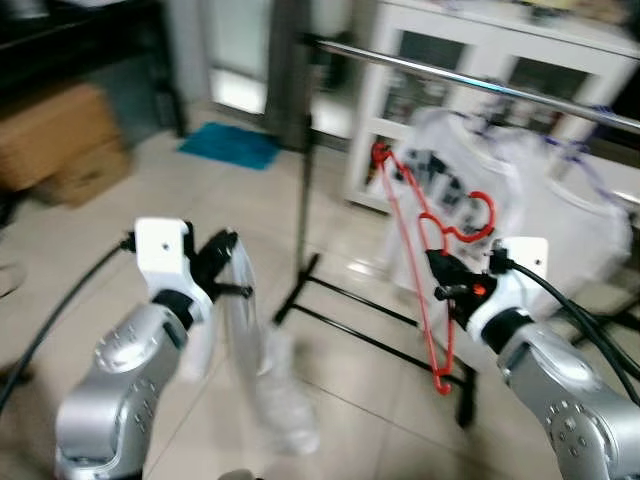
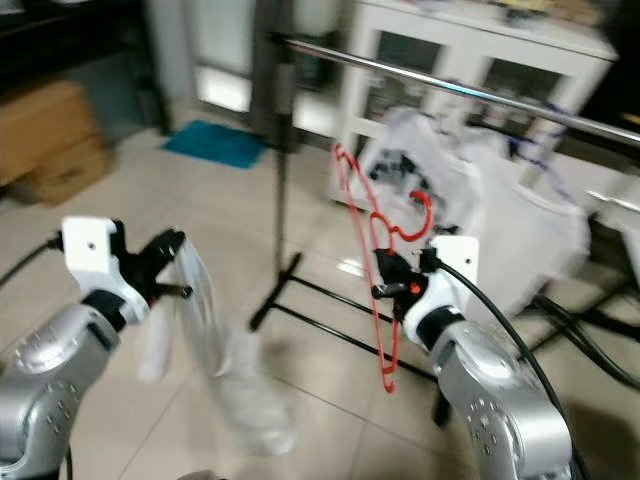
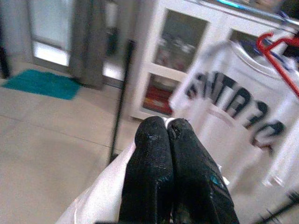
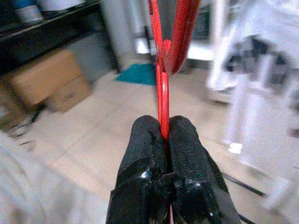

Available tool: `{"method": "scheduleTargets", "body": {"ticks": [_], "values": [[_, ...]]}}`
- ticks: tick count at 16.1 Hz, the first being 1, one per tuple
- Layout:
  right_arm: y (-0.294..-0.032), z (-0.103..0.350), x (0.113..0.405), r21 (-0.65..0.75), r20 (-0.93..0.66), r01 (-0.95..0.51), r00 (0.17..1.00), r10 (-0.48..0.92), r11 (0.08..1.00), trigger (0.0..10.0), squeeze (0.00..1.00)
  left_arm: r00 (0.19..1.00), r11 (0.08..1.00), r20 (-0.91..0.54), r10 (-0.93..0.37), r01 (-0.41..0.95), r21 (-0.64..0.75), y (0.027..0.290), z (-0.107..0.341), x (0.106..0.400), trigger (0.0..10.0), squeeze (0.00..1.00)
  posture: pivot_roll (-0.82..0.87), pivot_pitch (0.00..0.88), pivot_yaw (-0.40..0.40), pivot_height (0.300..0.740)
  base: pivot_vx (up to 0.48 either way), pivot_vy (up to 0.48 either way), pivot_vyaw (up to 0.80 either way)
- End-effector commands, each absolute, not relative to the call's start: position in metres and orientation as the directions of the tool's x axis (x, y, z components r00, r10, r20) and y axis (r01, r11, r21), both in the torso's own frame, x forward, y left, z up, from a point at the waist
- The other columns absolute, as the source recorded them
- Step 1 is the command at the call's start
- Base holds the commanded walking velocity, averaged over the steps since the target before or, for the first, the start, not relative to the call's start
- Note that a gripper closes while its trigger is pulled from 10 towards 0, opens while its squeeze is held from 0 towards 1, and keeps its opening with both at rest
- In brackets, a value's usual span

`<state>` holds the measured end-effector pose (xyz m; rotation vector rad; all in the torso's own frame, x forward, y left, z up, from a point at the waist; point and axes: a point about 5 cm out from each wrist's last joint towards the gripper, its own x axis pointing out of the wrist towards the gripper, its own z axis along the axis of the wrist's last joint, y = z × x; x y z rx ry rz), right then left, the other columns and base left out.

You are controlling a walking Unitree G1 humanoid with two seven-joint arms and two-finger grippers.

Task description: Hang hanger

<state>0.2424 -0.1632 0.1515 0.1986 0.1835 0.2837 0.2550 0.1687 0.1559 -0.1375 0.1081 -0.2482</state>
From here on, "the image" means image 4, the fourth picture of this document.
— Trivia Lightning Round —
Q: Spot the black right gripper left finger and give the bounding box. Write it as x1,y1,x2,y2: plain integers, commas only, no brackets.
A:
106,115,170,224

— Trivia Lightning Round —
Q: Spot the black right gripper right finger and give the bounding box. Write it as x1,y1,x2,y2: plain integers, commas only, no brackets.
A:
168,115,241,224

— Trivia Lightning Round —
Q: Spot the red plastic hanger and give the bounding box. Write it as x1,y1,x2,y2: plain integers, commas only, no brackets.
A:
148,0,201,224

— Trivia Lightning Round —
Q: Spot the chrome and black clothes rack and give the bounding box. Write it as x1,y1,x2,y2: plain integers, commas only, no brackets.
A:
223,174,267,196

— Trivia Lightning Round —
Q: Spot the teal floor mat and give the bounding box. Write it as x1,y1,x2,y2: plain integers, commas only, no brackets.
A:
114,63,157,86

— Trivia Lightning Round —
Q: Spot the white t-shirt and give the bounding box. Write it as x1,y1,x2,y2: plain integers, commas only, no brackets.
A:
205,0,299,210

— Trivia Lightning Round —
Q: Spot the cardboard box printed C/NO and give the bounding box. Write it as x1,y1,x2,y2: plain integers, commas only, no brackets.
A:
45,74,92,112

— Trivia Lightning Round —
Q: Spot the off-white cloth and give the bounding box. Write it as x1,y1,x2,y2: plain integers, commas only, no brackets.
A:
0,130,107,224

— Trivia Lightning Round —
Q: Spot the large plain cardboard box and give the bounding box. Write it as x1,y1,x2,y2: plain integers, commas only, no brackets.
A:
9,49,86,105

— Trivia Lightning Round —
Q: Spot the black table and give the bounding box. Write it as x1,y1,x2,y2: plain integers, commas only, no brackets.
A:
0,0,122,75

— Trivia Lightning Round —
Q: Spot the white box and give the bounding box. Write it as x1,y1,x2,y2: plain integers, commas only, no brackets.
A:
14,0,45,23

